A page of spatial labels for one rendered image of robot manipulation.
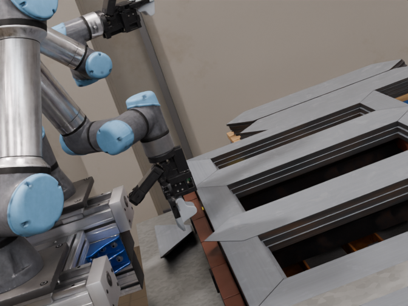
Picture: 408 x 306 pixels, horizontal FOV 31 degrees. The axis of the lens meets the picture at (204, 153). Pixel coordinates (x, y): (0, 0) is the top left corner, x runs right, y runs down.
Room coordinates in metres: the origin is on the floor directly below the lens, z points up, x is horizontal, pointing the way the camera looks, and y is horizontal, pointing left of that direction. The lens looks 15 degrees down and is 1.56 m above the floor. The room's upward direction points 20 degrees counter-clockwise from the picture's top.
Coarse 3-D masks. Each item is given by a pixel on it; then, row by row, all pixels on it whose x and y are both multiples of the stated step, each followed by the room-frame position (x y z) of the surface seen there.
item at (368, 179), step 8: (360, 168) 1.85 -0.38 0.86; (368, 168) 1.83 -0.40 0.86; (344, 176) 1.84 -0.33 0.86; (352, 176) 1.82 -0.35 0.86; (360, 176) 1.80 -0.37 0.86; (368, 176) 1.78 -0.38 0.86; (376, 176) 1.76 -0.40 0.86; (384, 176) 1.74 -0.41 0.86; (360, 184) 1.75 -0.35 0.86; (368, 184) 1.73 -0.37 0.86; (376, 184) 1.71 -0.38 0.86; (384, 184) 1.69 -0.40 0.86; (392, 184) 1.68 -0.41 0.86; (368, 192) 1.67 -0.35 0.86
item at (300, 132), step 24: (336, 120) 2.45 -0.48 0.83; (264, 144) 2.44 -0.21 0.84; (336, 144) 2.12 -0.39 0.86; (360, 144) 2.12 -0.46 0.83; (216, 168) 2.36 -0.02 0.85; (288, 168) 2.10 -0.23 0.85; (312, 168) 2.10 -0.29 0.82; (240, 192) 2.09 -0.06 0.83; (384, 192) 1.67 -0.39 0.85; (312, 216) 1.66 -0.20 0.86; (336, 216) 1.66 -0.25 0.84; (360, 216) 1.66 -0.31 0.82; (264, 240) 1.65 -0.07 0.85; (288, 240) 1.65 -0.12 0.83; (240, 288) 1.45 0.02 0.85
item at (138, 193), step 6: (150, 168) 1.76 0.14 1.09; (156, 168) 1.72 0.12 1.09; (162, 168) 1.74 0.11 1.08; (150, 174) 1.72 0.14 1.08; (156, 174) 1.72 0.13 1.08; (144, 180) 1.72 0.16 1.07; (150, 180) 1.72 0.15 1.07; (156, 180) 1.72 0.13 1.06; (138, 186) 1.73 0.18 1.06; (144, 186) 1.72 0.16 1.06; (150, 186) 1.72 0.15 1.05; (132, 192) 1.73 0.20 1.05; (138, 192) 1.72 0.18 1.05; (144, 192) 1.72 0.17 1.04; (132, 198) 1.71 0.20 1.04; (138, 198) 1.72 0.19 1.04
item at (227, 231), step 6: (228, 222) 1.80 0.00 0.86; (222, 228) 1.78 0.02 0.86; (228, 228) 1.76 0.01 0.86; (234, 228) 1.75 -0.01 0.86; (216, 234) 1.75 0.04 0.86; (222, 234) 1.74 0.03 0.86; (228, 234) 1.72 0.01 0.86; (234, 234) 1.71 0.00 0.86; (222, 240) 1.70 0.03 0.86; (228, 240) 1.69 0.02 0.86; (234, 240) 1.67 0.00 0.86; (240, 240) 1.66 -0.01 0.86
